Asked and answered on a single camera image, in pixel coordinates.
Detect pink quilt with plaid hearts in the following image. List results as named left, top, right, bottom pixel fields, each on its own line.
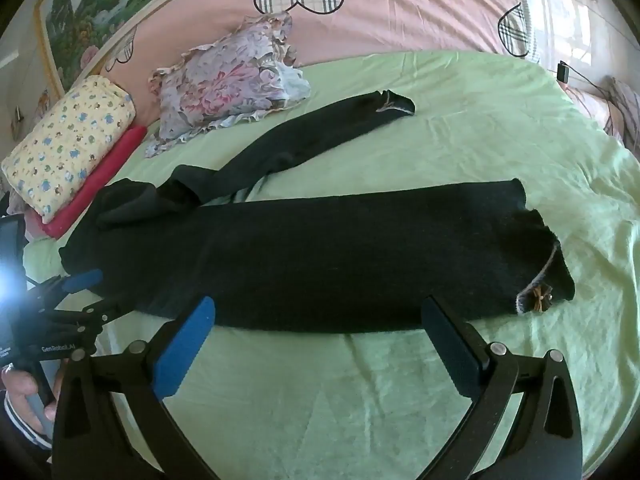
left=97, top=0, right=626, bottom=148

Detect green bed sheet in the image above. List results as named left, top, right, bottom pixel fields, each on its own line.
left=22, top=50, right=640, bottom=480

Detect red cushion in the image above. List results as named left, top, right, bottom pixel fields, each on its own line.
left=41, top=125, right=148, bottom=240

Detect black pants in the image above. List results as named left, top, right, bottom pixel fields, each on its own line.
left=59, top=89, right=576, bottom=335

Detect person's left hand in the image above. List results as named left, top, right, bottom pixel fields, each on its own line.
left=1, top=364, right=58, bottom=436

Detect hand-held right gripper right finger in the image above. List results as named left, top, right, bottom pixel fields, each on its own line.
left=421, top=294, right=585, bottom=480

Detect floral ruffled pillow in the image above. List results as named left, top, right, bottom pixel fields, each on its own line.
left=145, top=11, right=312, bottom=158

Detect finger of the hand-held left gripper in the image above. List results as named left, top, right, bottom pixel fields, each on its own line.
left=31, top=269, right=104, bottom=308
left=50, top=300, right=123, bottom=335

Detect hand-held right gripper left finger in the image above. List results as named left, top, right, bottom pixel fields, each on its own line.
left=52, top=296, right=217, bottom=480

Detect person's left forearm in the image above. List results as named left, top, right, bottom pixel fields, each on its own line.
left=0, top=394, right=55, bottom=468

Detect yellow printed pillow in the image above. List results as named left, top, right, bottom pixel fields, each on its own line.
left=1, top=75, right=137, bottom=225

